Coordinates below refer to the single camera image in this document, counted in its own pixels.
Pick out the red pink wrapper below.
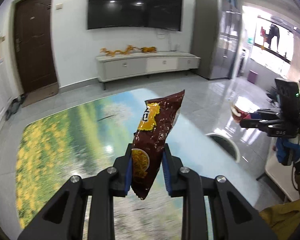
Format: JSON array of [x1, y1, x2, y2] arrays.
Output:
[[230, 101, 251, 124]]

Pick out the brown snack bag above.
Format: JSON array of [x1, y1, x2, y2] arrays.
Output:
[[131, 90, 185, 200]]

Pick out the white trash bin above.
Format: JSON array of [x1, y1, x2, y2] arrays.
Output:
[[206, 133, 241, 163]]

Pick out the right blue white gloved hand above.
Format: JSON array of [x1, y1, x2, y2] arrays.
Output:
[[275, 135, 300, 166]]

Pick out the purple stool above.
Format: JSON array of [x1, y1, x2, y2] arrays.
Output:
[[247, 70, 258, 84]]

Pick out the yellow jacket sleeve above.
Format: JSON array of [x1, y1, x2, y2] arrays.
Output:
[[259, 199, 300, 239]]

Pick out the white tv cabinet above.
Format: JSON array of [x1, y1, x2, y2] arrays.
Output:
[[96, 51, 200, 88]]

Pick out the brown door mat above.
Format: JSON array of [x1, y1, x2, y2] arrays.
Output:
[[22, 83, 59, 107]]

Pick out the grey refrigerator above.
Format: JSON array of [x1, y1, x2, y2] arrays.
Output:
[[191, 0, 241, 80]]

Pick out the golden dragon ornament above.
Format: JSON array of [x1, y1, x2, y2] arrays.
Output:
[[100, 45, 157, 57]]

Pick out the grey slippers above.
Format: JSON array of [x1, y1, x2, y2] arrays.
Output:
[[5, 94, 26, 121]]

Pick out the dark brown entrance door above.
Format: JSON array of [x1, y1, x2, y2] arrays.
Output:
[[13, 0, 57, 93]]

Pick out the black wall television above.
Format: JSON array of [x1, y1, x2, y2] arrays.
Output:
[[87, 0, 183, 31]]

